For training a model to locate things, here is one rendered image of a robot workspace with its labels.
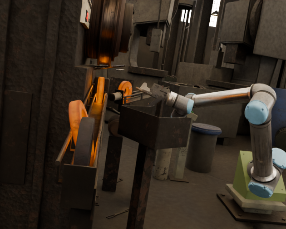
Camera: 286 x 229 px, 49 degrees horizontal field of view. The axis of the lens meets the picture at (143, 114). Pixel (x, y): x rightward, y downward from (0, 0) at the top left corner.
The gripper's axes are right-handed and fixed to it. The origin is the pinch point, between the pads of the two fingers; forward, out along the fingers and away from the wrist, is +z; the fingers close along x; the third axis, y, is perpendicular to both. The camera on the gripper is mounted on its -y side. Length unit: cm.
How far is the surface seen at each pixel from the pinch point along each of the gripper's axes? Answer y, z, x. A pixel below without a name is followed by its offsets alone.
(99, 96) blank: -13.4, 17.5, 18.0
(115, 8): 31, 23, 39
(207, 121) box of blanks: 9, -89, -215
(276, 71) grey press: 137, -186, -334
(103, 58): 7.0, 21.7, 26.1
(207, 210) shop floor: -59, -76, -20
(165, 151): -35, -37, -61
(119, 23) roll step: 26.4, 19.4, 33.5
